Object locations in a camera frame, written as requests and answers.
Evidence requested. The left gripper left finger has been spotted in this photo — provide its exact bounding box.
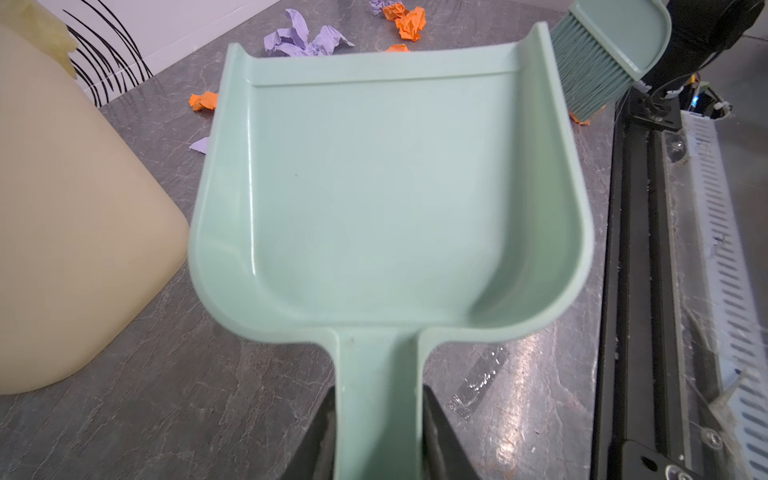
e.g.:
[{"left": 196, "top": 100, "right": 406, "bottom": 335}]
[{"left": 280, "top": 387, "right": 337, "bottom": 480}]

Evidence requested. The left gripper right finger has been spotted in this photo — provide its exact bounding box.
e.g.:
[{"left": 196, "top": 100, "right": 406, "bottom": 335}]
[{"left": 422, "top": 384, "right": 479, "bottom": 480}]

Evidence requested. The white slotted cable duct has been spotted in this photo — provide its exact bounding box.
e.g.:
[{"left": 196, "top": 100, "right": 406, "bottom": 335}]
[{"left": 682, "top": 112, "right": 767, "bottom": 479}]

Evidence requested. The orange scrap front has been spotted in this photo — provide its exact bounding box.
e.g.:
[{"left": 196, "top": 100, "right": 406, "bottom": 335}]
[{"left": 381, "top": 2, "right": 426, "bottom": 41}]

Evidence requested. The purple scrap front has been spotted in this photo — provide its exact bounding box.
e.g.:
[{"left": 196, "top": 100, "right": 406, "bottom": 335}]
[{"left": 263, "top": 8, "right": 355, "bottom": 57}]

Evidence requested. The green hand brush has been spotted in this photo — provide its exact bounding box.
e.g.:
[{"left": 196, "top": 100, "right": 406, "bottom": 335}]
[{"left": 551, "top": 0, "right": 672, "bottom": 120}]

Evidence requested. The cream trash bin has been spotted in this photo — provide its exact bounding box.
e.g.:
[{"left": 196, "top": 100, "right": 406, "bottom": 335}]
[{"left": 1, "top": 28, "right": 189, "bottom": 395}]

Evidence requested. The purple scrap by dustpan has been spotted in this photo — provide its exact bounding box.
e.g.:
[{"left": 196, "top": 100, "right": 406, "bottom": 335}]
[{"left": 189, "top": 137, "right": 209, "bottom": 154}]

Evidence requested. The green plastic dustpan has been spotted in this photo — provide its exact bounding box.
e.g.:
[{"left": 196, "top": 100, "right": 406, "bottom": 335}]
[{"left": 188, "top": 22, "right": 594, "bottom": 479}]

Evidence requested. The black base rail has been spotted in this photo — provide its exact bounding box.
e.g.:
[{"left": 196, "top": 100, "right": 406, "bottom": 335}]
[{"left": 591, "top": 90, "right": 727, "bottom": 479}]

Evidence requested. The orange scrap centre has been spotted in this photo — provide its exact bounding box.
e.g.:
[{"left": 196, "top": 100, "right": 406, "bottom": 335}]
[{"left": 385, "top": 44, "right": 410, "bottom": 52}]

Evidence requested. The orange scrap by dustpan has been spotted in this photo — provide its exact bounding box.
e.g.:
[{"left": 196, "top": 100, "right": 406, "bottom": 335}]
[{"left": 188, "top": 91, "right": 218, "bottom": 111}]

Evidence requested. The yellow bin liner bag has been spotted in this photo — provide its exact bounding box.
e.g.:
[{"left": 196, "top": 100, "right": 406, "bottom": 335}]
[{"left": 1, "top": 0, "right": 77, "bottom": 79}]

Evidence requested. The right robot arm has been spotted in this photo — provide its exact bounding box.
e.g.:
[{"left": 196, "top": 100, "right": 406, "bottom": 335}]
[{"left": 642, "top": 0, "right": 766, "bottom": 97}]

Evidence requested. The orange scrap lower right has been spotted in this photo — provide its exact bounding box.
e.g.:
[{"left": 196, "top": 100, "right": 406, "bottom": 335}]
[{"left": 569, "top": 111, "right": 591, "bottom": 126}]

